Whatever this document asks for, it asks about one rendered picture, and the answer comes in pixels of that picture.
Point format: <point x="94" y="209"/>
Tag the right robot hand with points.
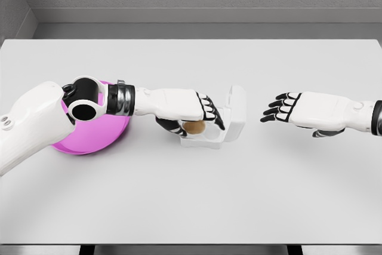
<point x="316" y="108"/>

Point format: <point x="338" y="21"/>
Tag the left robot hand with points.
<point x="179" y="104"/>

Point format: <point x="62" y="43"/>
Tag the brown egg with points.
<point x="194" y="127"/>

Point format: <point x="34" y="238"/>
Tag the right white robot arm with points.
<point x="368" y="116"/>

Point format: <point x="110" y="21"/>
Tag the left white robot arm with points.
<point x="44" y="111"/>

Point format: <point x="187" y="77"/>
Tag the white egg box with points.
<point x="226" y="120"/>

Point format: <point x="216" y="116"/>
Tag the pink bowl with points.
<point x="98" y="135"/>

